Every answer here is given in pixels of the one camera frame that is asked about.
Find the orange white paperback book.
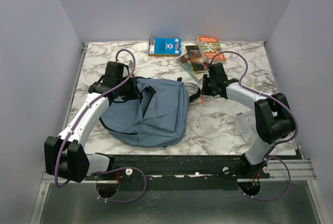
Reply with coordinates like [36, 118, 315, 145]
[197, 36, 226, 64]

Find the blue fabric backpack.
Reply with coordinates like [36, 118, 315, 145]
[99, 77, 201, 147]

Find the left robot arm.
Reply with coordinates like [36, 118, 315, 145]
[44, 61, 138, 182]

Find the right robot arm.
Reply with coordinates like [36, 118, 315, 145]
[202, 63, 297, 178]

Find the dark cover paperback book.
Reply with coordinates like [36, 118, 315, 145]
[186, 45, 209, 73]

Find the teal cover paperback book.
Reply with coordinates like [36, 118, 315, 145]
[177, 53, 204, 82]

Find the clear plastic screw box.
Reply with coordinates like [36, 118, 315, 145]
[234, 111, 258, 144]

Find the blue box book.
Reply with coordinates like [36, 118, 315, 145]
[148, 38, 182, 57]

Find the black mounting base plate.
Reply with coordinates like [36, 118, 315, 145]
[85, 153, 271, 192]

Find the aluminium rail frame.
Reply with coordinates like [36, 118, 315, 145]
[33, 42, 322, 223]

